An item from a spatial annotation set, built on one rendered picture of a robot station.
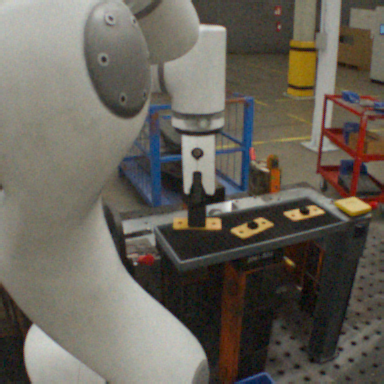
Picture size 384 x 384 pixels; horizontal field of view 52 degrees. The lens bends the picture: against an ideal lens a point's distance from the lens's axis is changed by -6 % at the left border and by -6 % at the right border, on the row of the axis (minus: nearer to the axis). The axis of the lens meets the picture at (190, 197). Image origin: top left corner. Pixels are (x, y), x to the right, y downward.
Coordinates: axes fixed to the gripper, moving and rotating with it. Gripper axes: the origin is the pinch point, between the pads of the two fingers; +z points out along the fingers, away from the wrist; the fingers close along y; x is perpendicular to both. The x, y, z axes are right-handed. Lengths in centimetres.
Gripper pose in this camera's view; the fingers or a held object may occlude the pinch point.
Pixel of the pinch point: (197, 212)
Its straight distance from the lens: 73.4
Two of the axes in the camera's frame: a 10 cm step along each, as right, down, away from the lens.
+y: 0.3, -4.2, 9.1
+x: -10.0, -0.1, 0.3
